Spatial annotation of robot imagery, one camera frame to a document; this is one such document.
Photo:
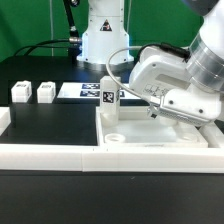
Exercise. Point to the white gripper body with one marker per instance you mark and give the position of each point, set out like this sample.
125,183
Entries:
162,82

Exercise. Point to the white base tag plate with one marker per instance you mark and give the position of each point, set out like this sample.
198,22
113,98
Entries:
74,90

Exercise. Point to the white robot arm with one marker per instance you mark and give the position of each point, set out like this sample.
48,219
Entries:
106,43

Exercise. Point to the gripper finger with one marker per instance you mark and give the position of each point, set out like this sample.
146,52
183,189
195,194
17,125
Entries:
152,112

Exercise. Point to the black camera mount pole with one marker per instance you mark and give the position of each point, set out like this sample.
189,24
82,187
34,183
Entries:
74,48

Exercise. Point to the white square table top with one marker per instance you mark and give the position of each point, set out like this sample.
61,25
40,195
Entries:
136,129

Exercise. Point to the white U-shaped obstacle fence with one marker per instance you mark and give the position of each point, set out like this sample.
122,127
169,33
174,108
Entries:
110,158

